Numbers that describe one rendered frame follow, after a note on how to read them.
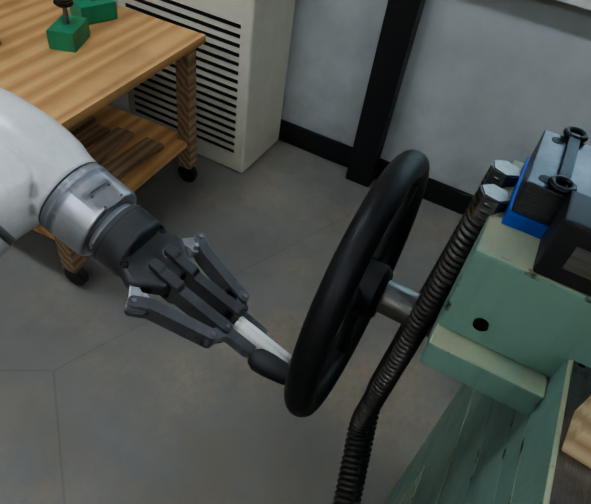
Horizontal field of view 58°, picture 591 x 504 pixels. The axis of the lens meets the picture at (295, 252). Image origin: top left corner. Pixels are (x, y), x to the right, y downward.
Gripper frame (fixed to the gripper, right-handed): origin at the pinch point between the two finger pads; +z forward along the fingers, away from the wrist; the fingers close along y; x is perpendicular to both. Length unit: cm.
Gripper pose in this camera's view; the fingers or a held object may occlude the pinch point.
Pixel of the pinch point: (258, 345)
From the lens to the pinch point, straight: 58.9
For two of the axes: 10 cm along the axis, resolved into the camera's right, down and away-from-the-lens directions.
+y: 4.7, -5.8, 6.6
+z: 7.8, 6.3, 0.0
